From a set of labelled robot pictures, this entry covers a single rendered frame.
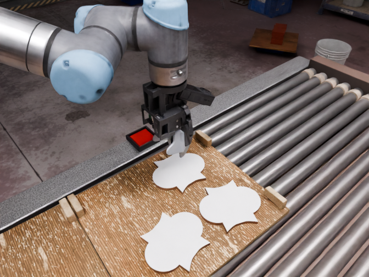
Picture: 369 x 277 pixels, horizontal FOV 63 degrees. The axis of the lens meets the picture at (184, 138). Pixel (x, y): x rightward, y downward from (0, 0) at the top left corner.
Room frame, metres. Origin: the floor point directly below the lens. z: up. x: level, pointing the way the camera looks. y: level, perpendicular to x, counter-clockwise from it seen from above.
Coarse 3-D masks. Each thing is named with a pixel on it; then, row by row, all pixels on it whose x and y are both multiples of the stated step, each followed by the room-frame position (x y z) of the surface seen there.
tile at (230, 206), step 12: (216, 192) 0.46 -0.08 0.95; (228, 192) 0.46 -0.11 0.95; (240, 192) 0.46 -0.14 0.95; (252, 192) 0.46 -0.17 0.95; (204, 204) 0.42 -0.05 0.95; (216, 204) 0.42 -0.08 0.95; (228, 204) 0.42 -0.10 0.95; (240, 204) 0.42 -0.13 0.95; (252, 204) 0.42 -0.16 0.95; (204, 216) 0.39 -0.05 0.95; (216, 216) 0.39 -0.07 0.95; (228, 216) 0.39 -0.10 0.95; (240, 216) 0.39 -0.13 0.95; (252, 216) 0.39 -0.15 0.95; (228, 228) 0.36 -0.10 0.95
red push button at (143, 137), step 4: (140, 132) 0.71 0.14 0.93; (144, 132) 0.71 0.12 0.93; (148, 132) 0.71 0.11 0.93; (132, 136) 0.69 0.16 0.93; (136, 136) 0.69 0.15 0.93; (140, 136) 0.69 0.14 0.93; (144, 136) 0.69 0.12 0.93; (148, 136) 0.69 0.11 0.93; (152, 136) 0.69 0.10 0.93; (136, 140) 0.67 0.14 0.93; (140, 140) 0.67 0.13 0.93; (144, 140) 0.67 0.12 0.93; (148, 140) 0.67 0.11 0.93; (140, 144) 0.65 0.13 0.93
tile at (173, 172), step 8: (160, 160) 0.57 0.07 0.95; (168, 160) 0.57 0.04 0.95; (176, 160) 0.57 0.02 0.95; (184, 160) 0.57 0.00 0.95; (192, 160) 0.57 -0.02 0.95; (200, 160) 0.57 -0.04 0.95; (160, 168) 0.54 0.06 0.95; (168, 168) 0.54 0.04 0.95; (176, 168) 0.54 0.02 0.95; (184, 168) 0.54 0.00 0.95; (192, 168) 0.54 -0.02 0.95; (200, 168) 0.54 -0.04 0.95; (160, 176) 0.51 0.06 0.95; (168, 176) 0.51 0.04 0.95; (176, 176) 0.51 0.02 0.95; (184, 176) 0.51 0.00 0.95; (192, 176) 0.51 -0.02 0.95; (200, 176) 0.51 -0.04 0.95; (160, 184) 0.49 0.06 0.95; (168, 184) 0.49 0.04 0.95; (176, 184) 0.49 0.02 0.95; (184, 184) 0.49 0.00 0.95; (192, 184) 0.49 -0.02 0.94
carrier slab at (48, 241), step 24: (48, 216) 0.40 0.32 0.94; (0, 240) 0.34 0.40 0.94; (24, 240) 0.34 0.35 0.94; (48, 240) 0.34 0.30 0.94; (72, 240) 0.34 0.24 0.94; (0, 264) 0.29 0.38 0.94; (24, 264) 0.29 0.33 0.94; (48, 264) 0.29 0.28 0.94; (72, 264) 0.29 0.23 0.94; (96, 264) 0.29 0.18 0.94
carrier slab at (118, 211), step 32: (224, 160) 0.58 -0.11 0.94; (96, 192) 0.47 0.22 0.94; (128, 192) 0.47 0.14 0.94; (160, 192) 0.47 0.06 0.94; (192, 192) 0.47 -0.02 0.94; (256, 192) 0.47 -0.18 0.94; (96, 224) 0.38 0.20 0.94; (128, 224) 0.38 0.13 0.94; (256, 224) 0.38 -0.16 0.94; (128, 256) 0.30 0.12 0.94; (224, 256) 0.30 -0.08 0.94
